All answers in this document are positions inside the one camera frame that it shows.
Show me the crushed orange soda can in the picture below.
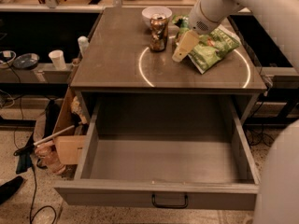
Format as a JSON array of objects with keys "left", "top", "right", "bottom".
[{"left": 149, "top": 13, "right": 168, "bottom": 51}]

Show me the white paper cup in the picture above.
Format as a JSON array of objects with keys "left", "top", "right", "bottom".
[{"left": 49, "top": 49, "right": 66, "bottom": 70}]

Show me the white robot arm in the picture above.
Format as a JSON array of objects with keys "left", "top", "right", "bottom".
[{"left": 173, "top": 0, "right": 299, "bottom": 224}]

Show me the green chip bag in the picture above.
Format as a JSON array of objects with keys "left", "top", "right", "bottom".
[{"left": 172, "top": 15, "right": 240, "bottom": 74}]

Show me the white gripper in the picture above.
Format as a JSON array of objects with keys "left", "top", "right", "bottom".
[{"left": 172, "top": 0, "right": 242, "bottom": 63}]

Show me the white stick in box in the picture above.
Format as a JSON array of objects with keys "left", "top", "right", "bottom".
[{"left": 33, "top": 125, "right": 76, "bottom": 147}]

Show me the black floor cable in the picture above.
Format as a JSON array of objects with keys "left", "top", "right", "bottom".
[{"left": 12, "top": 65, "right": 58, "bottom": 224}]

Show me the clear plastic bottles pack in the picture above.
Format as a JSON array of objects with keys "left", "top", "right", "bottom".
[{"left": 35, "top": 141, "right": 66, "bottom": 175}]

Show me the low grey side shelf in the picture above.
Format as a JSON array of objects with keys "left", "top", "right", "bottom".
[{"left": 0, "top": 63, "right": 73, "bottom": 84}]

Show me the white plastic bottle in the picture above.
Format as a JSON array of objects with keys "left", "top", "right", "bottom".
[{"left": 78, "top": 36, "right": 89, "bottom": 56}]

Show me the black drawer handle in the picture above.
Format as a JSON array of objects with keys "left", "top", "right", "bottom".
[{"left": 151, "top": 194, "right": 189, "bottom": 209}]

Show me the black shoe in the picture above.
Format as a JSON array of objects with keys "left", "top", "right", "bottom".
[{"left": 0, "top": 176, "right": 23, "bottom": 204}]

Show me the grey cabinet with counter top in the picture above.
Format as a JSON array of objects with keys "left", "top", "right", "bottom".
[{"left": 71, "top": 7, "right": 265, "bottom": 119}]

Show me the white ceramic bowl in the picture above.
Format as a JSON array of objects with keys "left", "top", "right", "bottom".
[{"left": 142, "top": 6, "right": 172, "bottom": 27}]

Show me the small bowl on shelf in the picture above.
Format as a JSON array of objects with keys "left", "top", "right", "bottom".
[{"left": 0, "top": 50, "right": 16, "bottom": 69}]

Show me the tangled black cables right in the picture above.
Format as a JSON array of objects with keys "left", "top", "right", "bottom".
[{"left": 244, "top": 124, "right": 277, "bottom": 147}]

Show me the brown cardboard box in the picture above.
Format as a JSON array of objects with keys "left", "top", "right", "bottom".
[{"left": 53, "top": 88, "right": 85, "bottom": 165}]

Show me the dark round plate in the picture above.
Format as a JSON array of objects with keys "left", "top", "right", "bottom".
[{"left": 13, "top": 53, "right": 39, "bottom": 70}]

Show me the open grey top drawer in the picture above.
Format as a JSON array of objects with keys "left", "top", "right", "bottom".
[{"left": 55, "top": 95, "right": 260, "bottom": 210}]

